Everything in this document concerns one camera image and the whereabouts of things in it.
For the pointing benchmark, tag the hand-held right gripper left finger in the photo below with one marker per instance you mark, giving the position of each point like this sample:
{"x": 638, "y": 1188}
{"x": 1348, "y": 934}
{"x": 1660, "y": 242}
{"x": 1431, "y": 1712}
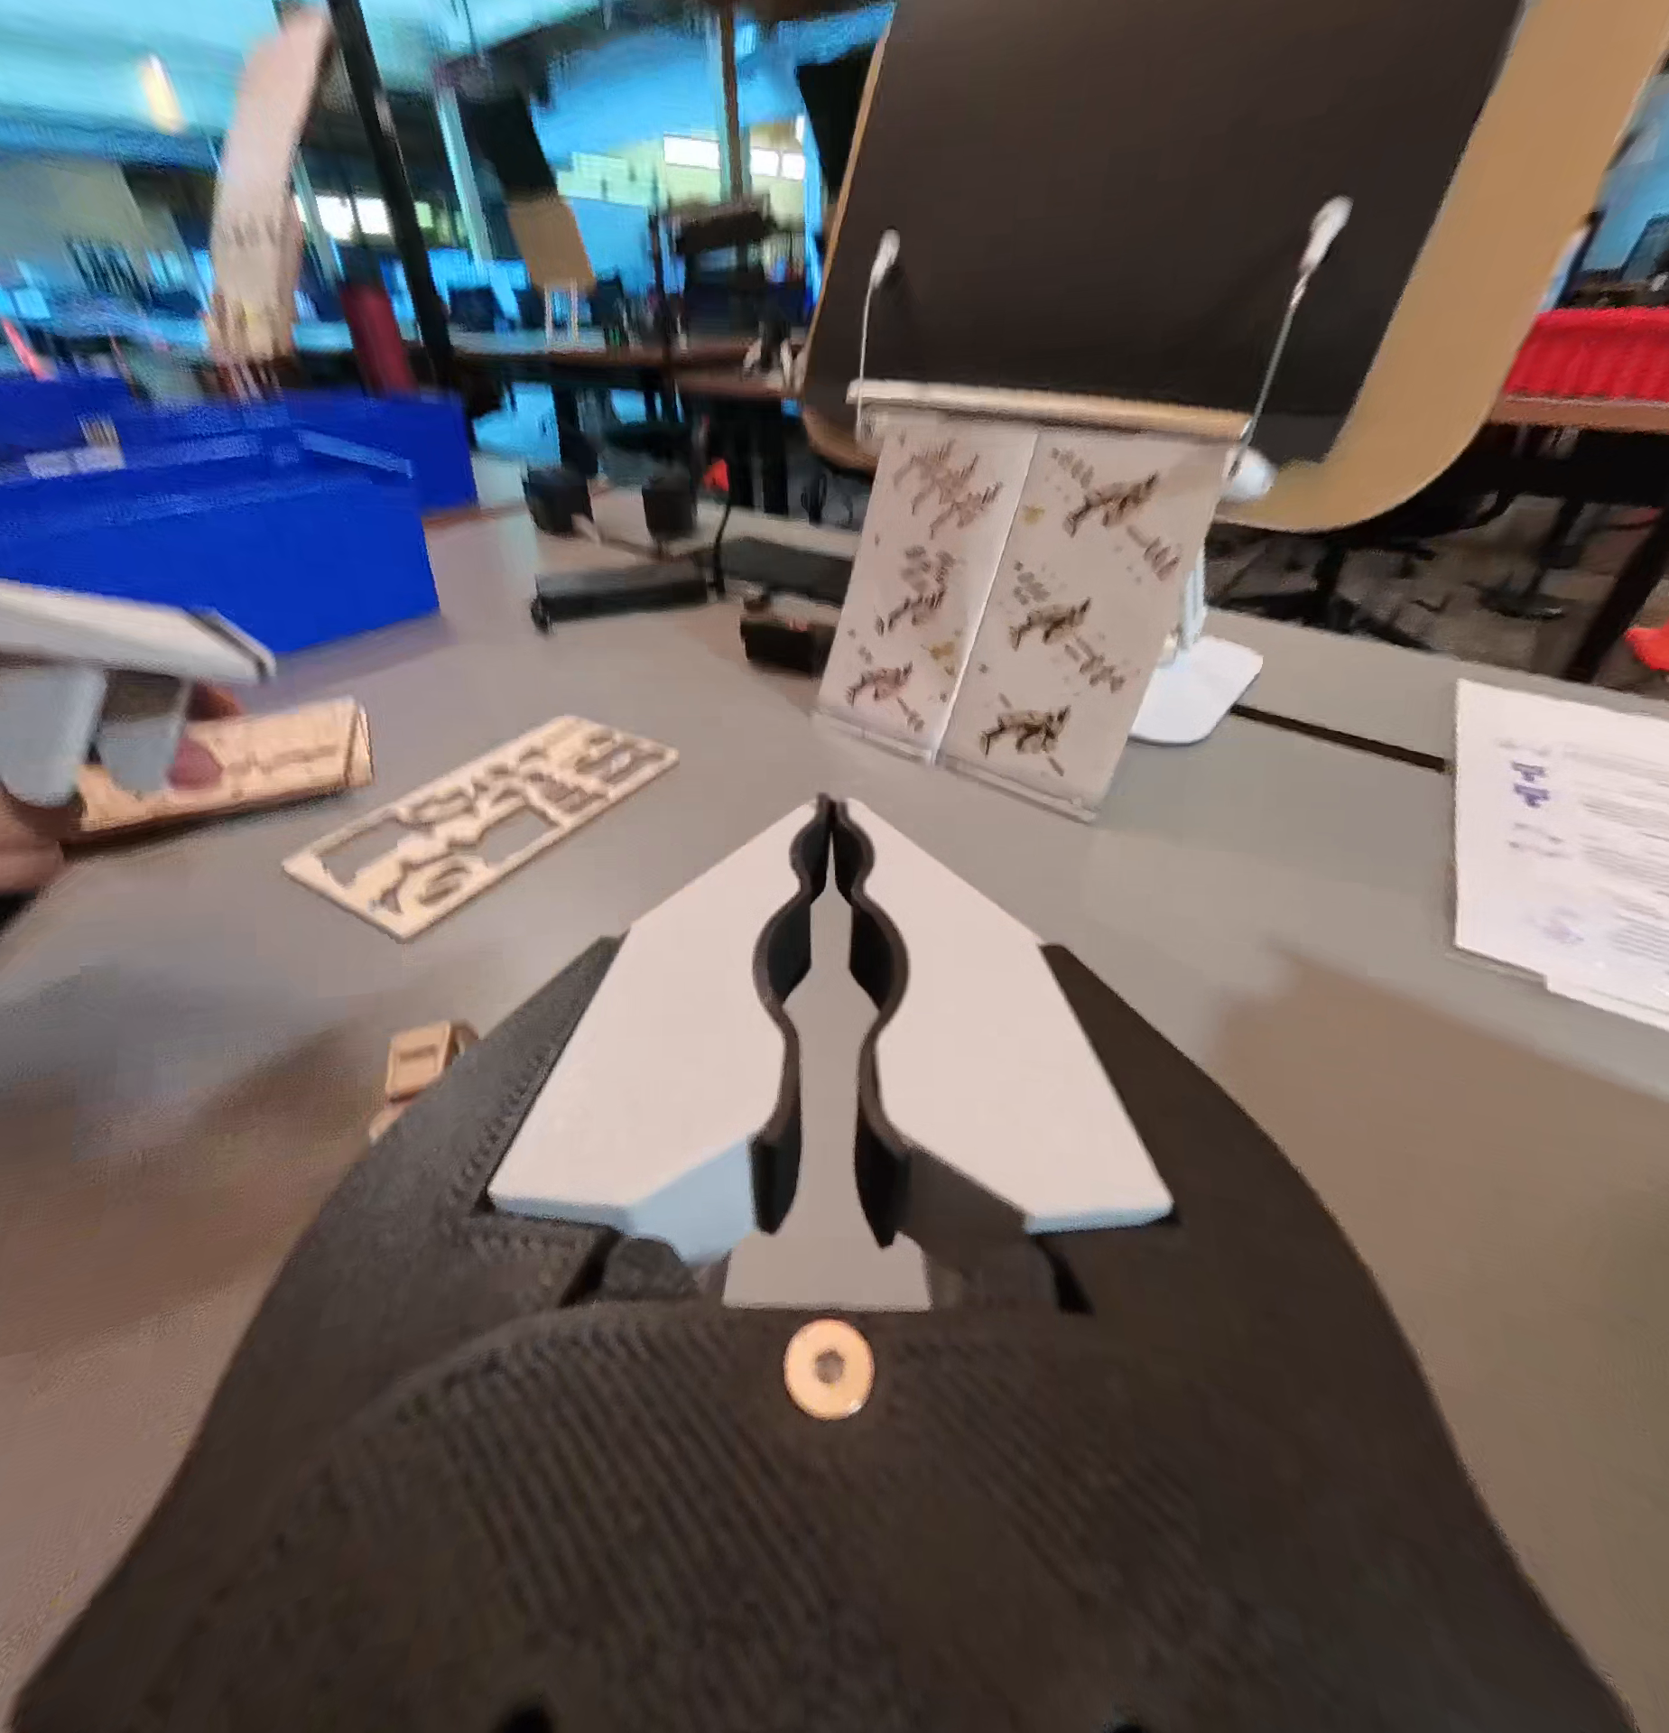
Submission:
{"x": 659, "y": 1085}

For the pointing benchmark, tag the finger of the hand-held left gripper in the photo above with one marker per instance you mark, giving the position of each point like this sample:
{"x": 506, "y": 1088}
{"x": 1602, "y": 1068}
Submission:
{"x": 144, "y": 733}
{"x": 103, "y": 631}

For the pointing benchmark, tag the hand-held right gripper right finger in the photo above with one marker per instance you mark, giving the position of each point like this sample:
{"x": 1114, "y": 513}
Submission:
{"x": 1010, "y": 1085}

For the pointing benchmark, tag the wooden puzzle sheet stack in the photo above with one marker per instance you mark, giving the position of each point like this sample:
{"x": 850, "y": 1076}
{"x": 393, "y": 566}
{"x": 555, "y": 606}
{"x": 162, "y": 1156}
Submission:
{"x": 293, "y": 758}

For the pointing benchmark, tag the small wooden puzzle model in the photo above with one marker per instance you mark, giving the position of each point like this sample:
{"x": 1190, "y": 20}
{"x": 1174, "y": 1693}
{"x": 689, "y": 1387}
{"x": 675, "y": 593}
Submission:
{"x": 420, "y": 1061}

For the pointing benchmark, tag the grey desk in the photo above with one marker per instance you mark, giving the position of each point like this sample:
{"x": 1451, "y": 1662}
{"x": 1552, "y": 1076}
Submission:
{"x": 1324, "y": 1085}

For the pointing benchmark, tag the person's left hand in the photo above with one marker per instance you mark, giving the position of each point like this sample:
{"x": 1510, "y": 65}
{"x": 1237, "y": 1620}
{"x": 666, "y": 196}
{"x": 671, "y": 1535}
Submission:
{"x": 8, "y": 848}

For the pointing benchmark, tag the large blue plastic bin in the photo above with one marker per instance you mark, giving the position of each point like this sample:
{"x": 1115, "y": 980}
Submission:
{"x": 238, "y": 568}
{"x": 374, "y": 421}

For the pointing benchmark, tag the cut-out wooden puzzle sheet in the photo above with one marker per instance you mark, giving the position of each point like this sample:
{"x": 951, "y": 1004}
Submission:
{"x": 323, "y": 874}

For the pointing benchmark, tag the red bottle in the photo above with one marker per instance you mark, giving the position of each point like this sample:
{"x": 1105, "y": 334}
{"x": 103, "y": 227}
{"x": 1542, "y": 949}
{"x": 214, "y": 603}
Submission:
{"x": 375, "y": 337}

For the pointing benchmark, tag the black power adapter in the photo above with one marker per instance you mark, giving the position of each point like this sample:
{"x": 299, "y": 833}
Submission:
{"x": 561, "y": 497}
{"x": 788, "y": 641}
{"x": 669, "y": 502}

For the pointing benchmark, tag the assembly instruction booklet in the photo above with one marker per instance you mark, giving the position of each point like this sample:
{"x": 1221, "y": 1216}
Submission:
{"x": 1037, "y": 611}

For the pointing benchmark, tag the white poster board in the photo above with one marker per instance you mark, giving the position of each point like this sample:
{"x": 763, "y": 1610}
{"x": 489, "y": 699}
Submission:
{"x": 274, "y": 176}

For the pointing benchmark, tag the black power strip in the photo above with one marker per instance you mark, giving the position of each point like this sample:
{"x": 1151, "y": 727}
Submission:
{"x": 618, "y": 593}
{"x": 788, "y": 568}

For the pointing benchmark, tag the black pole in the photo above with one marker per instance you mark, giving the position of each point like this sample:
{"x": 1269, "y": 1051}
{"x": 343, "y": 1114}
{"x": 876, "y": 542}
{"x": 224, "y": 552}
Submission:
{"x": 389, "y": 190}

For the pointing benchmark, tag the white paper sheet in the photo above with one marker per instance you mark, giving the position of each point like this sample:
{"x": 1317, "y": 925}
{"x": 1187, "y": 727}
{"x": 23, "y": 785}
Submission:
{"x": 1593, "y": 839}

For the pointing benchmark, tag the red chair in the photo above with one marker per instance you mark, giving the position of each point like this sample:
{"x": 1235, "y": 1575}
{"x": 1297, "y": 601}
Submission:
{"x": 1668, "y": 658}

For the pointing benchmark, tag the black book stand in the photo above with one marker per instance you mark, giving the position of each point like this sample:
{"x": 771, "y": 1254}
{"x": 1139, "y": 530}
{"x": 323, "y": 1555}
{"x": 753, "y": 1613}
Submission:
{"x": 1119, "y": 204}

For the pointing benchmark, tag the red table skirt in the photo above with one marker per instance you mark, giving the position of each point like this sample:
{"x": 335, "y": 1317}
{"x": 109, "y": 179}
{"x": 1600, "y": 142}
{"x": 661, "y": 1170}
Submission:
{"x": 1606, "y": 355}

